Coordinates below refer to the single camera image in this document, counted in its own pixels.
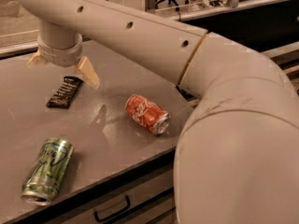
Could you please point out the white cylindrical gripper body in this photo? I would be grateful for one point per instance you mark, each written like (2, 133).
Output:
(59, 54)

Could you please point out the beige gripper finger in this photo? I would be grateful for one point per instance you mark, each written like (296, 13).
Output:
(84, 68)
(36, 60)

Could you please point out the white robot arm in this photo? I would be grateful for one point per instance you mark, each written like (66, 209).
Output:
(237, 158)

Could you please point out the black rxbar chocolate bar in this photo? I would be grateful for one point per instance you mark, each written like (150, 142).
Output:
(64, 96)

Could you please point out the red coca-cola can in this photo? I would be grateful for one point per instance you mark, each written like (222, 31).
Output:
(147, 114)

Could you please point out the green lacroix can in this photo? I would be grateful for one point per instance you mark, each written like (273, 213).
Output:
(43, 182)

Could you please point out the grey drawer with black handle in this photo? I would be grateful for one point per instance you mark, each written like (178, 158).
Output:
(144, 201)

